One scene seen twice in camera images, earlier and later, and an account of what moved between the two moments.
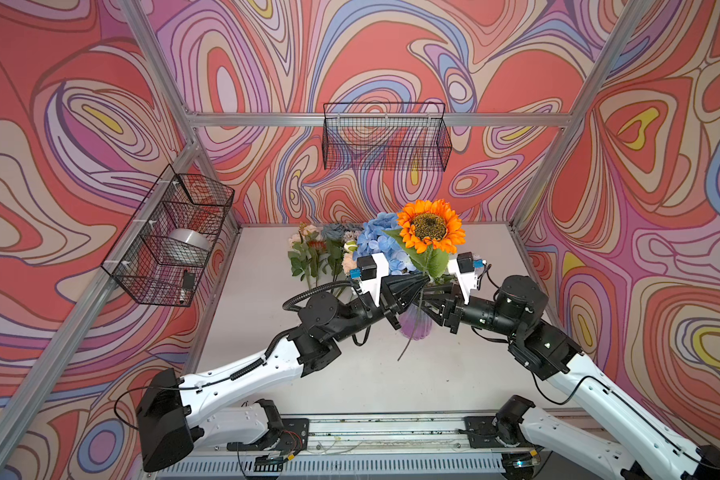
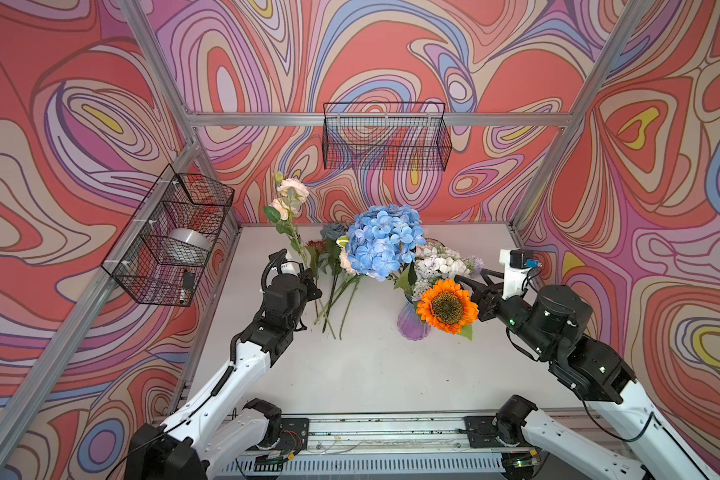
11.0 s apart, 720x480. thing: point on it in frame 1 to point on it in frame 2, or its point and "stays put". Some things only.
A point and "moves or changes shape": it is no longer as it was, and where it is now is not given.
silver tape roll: [185, 247] stays put
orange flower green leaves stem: [427, 231] moves or changes shape
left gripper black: [389, 299] to [304, 281]
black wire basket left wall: [162, 255] stays put
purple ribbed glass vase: [414, 323] stays put
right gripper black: [451, 315] to [491, 294]
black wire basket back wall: [385, 136] stays put
